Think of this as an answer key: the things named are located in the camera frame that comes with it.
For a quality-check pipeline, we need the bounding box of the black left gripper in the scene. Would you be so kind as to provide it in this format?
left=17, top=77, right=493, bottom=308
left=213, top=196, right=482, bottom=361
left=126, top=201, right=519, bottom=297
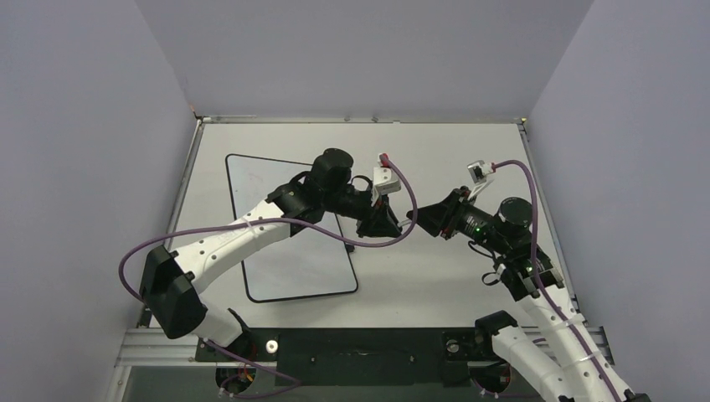
left=324, top=187, right=403, bottom=240

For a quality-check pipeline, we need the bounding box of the black framed whiteboard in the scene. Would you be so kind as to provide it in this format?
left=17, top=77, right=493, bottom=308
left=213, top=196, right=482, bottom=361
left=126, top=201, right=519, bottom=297
left=225, top=154, right=358, bottom=302

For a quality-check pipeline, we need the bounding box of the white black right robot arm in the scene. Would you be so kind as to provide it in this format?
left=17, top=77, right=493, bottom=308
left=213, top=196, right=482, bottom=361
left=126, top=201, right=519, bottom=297
left=407, top=187, right=650, bottom=401

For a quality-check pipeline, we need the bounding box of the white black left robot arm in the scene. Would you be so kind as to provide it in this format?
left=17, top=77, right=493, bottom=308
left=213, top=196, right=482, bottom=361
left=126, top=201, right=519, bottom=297
left=138, top=148, right=404, bottom=360

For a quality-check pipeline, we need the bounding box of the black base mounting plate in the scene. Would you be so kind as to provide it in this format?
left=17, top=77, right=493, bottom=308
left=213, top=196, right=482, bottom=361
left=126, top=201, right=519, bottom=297
left=229, top=327, right=512, bottom=391

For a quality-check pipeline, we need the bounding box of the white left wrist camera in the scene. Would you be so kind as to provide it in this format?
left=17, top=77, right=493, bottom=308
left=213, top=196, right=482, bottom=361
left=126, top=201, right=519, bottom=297
left=371, top=153, right=402, bottom=205

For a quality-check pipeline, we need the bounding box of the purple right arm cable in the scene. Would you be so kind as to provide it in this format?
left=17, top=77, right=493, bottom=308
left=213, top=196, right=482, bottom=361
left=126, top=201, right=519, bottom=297
left=471, top=159, right=634, bottom=402

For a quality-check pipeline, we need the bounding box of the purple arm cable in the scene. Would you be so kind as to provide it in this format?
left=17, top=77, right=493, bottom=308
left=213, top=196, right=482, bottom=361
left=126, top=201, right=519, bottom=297
left=117, top=158, right=419, bottom=399
left=471, top=159, right=634, bottom=402

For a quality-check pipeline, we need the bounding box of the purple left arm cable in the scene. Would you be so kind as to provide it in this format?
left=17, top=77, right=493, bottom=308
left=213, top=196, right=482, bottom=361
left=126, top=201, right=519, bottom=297
left=117, top=158, right=419, bottom=399

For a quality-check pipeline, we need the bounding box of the aluminium front frame rail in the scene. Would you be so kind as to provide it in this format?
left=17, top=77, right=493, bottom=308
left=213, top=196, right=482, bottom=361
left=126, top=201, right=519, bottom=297
left=115, top=328, right=279, bottom=369

